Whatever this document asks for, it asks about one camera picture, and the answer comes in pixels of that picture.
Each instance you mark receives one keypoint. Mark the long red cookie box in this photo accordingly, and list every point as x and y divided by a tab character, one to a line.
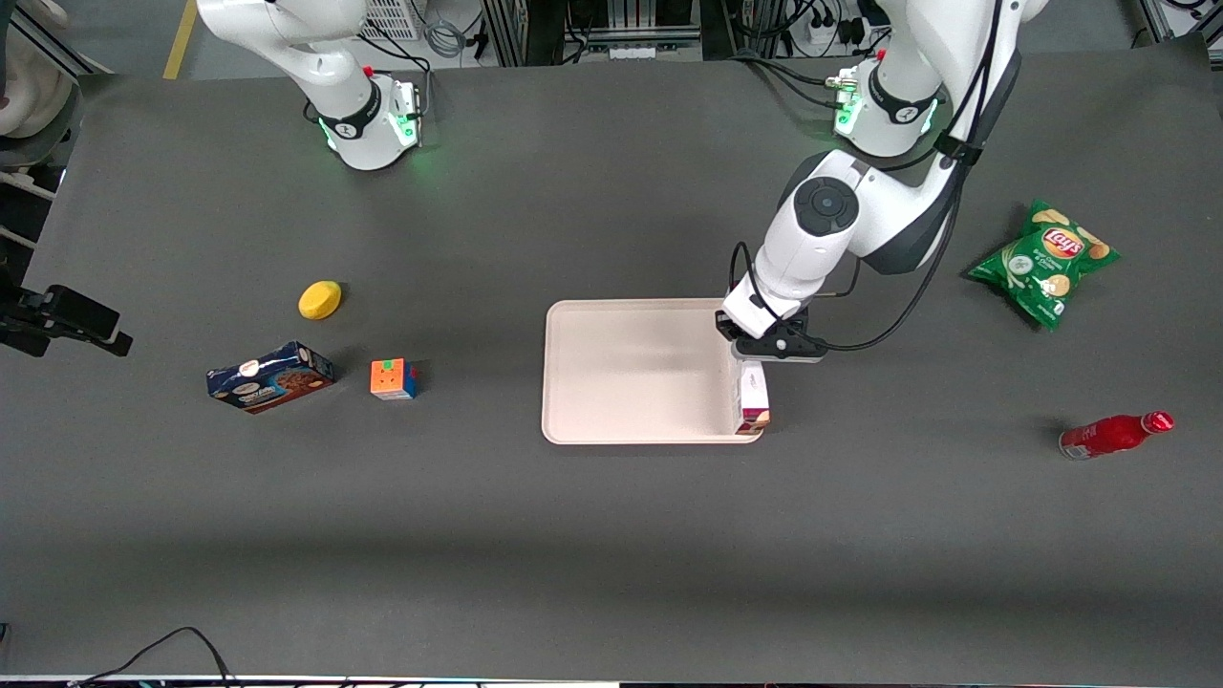
753	397

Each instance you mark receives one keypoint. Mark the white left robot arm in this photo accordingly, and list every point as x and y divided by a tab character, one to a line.
822	239

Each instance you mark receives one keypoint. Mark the beige plastic tray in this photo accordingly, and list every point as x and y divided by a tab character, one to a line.
640	373

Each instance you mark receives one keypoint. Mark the blue cookie box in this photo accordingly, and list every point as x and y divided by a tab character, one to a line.
272	379

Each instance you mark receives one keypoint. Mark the yellow lemon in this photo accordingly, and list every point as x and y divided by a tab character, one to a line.
320	300

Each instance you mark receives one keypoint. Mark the green chips bag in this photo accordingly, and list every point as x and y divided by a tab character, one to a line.
1046	263

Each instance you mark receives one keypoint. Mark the colourful puzzle cube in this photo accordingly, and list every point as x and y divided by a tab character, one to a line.
392	379

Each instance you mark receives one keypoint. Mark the white power strip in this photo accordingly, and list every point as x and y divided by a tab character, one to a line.
632	52

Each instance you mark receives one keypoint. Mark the red soda bottle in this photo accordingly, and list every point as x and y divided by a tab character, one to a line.
1108	435

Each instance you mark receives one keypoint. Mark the white plastic crate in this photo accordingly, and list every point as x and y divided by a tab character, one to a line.
390	17

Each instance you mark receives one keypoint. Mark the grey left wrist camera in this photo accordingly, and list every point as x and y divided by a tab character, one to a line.
807	354

